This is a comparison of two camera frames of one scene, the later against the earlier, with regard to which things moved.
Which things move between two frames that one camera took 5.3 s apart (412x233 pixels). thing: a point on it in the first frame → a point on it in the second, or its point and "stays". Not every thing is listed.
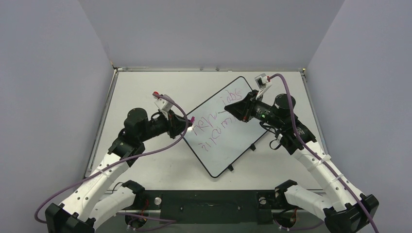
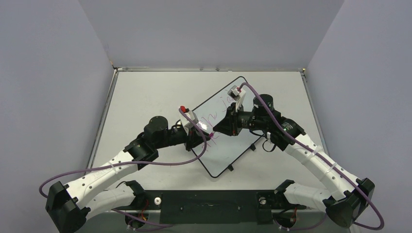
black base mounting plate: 239,207 stays
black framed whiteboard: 218,138 stays
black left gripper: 175,125 → 194,138
